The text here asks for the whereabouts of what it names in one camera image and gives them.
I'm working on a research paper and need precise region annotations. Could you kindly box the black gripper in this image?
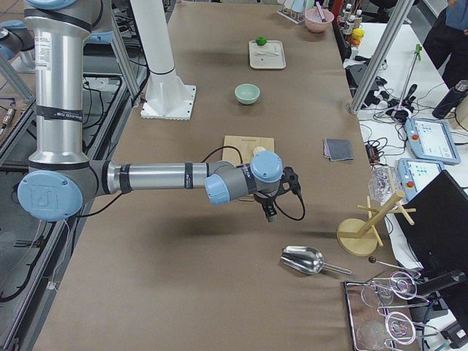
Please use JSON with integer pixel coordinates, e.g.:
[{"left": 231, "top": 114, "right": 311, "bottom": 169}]
[{"left": 253, "top": 192, "right": 277, "bottom": 222}]

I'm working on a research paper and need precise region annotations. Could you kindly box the white steamed bun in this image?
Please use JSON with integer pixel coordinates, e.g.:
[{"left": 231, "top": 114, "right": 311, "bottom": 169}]
[{"left": 252, "top": 146, "right": 265, "bottom": 156}]

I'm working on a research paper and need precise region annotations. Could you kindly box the white ceramic spoon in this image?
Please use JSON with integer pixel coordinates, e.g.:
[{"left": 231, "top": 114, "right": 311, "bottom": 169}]
[{"left": 254, "top": 51, "right": 280, "bottom": 57}]

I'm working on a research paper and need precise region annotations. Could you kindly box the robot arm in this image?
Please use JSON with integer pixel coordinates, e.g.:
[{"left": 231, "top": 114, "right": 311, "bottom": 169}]
[{"left": 18, "top": 1, "right": 285, "bottom": 222}]

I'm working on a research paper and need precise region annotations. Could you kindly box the light green bowl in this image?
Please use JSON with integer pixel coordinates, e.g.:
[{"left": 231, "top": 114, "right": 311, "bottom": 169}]
[{"left": 234, "top": 83, "right": 260, "bottom": 105}]

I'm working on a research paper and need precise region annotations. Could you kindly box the pink bowl with ice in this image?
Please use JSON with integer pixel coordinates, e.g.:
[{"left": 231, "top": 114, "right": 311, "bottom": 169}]
[{"left": 304, "top": 8, "right": 334, "bottom": 33}]

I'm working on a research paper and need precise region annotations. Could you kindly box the metal scoop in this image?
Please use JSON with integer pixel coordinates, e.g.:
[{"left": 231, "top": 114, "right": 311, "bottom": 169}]
[{"left": 280, "top": 246, "right": 352, "bottom": 276}]

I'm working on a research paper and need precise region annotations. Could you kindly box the bamboo cutting board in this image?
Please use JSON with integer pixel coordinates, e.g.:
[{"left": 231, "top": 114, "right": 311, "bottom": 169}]
[{"left": 219, "top": 135, "right": 283, "bottom": 200}]

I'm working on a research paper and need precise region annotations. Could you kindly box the wooden mug tree stand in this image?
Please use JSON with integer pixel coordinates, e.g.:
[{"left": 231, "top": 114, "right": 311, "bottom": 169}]
[{"left": 336, "top": 190, "right": 417, "bottom": 257}]

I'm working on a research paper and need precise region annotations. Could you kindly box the folded grey cloth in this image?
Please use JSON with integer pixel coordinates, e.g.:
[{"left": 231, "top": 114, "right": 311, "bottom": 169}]
[{"left": 323, "top": 138, "right": 354, "bottom": 162}]

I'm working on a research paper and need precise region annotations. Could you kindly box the black tray with glasses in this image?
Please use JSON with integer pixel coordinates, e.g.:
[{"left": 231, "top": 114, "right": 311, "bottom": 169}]
[{"left": 341, "top": 270, "right": 461, "bottom": 351}]

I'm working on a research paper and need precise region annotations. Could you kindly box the teach pendant near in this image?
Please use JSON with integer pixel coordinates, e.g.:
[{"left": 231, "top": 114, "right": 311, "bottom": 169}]
[{"left": 397, "top": 158, "right": 445, "bottom": 201}]

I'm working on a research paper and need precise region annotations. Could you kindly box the teach pendant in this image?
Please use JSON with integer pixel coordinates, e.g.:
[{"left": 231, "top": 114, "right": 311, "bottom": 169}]
[
  {"left": 397, "top": 158, "right": 445, "bottom": 201},
  {"left": 404, "top": 117, "right": 461, "bottom": 165}
]

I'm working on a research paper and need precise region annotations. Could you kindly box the beige rabbit tray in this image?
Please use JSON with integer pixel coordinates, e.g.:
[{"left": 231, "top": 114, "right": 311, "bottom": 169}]
[{"left": 249, "top": 40, "right": 286, "bottom": 69}]

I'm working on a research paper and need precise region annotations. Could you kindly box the black monitor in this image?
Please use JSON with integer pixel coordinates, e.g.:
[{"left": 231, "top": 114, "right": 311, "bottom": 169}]
[{"left": 396, "top": 170, "right": 467, "bottom": 278}]

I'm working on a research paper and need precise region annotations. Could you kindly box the green lime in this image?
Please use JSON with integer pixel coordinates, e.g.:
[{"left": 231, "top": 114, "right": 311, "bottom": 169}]
[{"left": 255, "top": 37, "right": 268, "bottom": 47}]

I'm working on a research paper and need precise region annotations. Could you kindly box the teach pendant far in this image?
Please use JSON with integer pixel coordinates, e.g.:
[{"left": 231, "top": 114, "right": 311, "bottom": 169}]
[{"left": 404, "top": 117, "right": 461, "bottom": 165}]

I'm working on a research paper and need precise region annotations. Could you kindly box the black water bottle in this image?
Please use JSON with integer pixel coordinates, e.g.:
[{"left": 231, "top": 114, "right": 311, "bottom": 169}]
[{"left": 432, "top": 80, "right": 467, "bottom": 119}]

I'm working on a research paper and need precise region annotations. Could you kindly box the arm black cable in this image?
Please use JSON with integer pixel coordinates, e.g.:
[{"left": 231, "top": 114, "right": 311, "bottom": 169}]
[{"left": 200, "top": 146, "right": 306, "bottom": 222}]

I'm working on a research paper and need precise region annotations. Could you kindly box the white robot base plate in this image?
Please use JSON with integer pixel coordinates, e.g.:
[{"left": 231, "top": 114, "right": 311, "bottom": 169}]
[{"left": 140, "top": 72, "right": 197, "bottom": 121}]

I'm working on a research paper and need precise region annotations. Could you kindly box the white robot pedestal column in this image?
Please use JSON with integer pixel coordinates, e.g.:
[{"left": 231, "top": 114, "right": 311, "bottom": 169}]
[{"left": 130, "top": 0, "right": 175, "bottom": 75}]

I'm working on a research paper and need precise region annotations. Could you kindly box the aluminium frame post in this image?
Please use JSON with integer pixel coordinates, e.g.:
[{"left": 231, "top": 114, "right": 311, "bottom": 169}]
[{"left": 349, "top": 0, "right": 414, "bottom": 115}]

